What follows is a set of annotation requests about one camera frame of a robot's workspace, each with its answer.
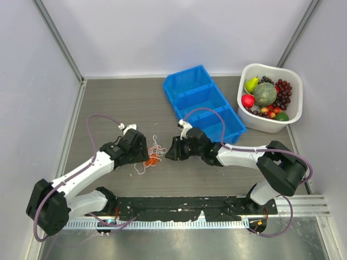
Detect white cable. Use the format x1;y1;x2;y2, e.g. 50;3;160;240
134;135;168;176

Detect perforated cable duct strip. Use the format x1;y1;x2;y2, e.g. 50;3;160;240
63;218;249;230

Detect green lime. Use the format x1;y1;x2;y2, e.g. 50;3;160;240
274;112;289;121

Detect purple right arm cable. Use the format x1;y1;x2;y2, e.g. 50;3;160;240
182;107;314;190

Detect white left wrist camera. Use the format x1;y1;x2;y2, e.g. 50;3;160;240
118;123;137;134

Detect green melon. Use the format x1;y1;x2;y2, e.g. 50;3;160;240
253;82;277;107

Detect green yellow pear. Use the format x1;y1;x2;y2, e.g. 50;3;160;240
244;77;259;94

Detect red apple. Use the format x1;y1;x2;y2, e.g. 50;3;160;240
241;94;255;108

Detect dark red grape bunch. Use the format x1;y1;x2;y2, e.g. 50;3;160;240
273;79;292;111

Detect red yellow cherries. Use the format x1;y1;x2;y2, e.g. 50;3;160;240
259;106;282;119

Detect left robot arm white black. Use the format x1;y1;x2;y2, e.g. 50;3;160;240
26;128;149;236

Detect blue three-compartment bin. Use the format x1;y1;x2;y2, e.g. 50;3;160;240
163;65;247;144

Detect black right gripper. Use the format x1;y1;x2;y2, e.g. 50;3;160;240
165;135;203;161

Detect white fruit basket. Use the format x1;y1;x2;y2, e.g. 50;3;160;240
237;63;303;133

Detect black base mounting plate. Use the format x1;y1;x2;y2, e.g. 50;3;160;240
117;196;278;222

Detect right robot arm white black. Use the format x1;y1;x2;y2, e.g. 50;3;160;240
165;127;312;214

